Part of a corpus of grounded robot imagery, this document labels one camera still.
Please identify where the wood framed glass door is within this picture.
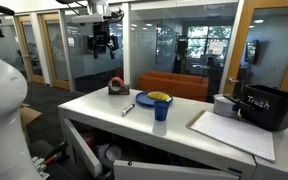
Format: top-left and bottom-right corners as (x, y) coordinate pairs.
(223, 0), (288, 98)
(16, 14), (46, 84)
(38, 12), (72, 91)

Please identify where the white bowl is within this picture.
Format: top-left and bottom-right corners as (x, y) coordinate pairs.
(104, 144), (123, 163)

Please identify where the white legal pad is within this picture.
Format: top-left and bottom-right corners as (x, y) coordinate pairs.
(185, 109), (277, 163)

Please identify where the black wall television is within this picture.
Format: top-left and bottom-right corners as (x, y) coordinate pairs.
(244, 39), (261, 65)

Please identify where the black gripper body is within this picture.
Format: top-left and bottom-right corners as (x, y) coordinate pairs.
(92, 21), (111, 52)

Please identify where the aluminium mounting bracket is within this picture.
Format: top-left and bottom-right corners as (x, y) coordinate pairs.
(31, 155), (51, 180)

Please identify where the white board sign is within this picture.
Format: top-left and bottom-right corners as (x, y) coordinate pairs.
(208, 40), (226, 56)

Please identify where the white cabinet door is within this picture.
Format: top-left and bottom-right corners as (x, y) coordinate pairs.
(113, 159), (240, 180)
(61, 116), (104, 178)

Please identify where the yellow toy corn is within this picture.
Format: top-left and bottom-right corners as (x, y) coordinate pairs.
(147, 91), (172, 102)

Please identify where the red black hand tool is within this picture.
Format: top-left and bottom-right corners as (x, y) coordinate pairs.
(43, 141), (68, 166)

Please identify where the black white Expo marker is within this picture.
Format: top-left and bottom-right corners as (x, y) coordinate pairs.
(121, 102), (136, 117)

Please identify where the blue plastic cup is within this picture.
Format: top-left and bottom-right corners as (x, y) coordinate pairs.
(153, 100), (170, 122)

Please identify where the black dispenser with red tape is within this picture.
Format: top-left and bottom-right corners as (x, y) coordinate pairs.
(107, 76), (131, 96)

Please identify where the brown cardboard box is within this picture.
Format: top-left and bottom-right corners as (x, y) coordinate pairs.
(19, 103), (43, 134)

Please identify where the orange sofa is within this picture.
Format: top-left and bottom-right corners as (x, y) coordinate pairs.
(137, 70), (210, 103)

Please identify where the blue round plate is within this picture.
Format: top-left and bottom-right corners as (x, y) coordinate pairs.
(135, 90), (174, 108)

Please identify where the grey wrist camera bar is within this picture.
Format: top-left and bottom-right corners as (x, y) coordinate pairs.
(71, 13), (115, 24)

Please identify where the white paper roll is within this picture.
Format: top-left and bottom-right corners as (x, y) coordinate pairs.
(212, 93), (240, 119)

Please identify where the black trash bin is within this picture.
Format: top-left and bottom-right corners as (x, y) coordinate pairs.
(223, 84), (288, 132)

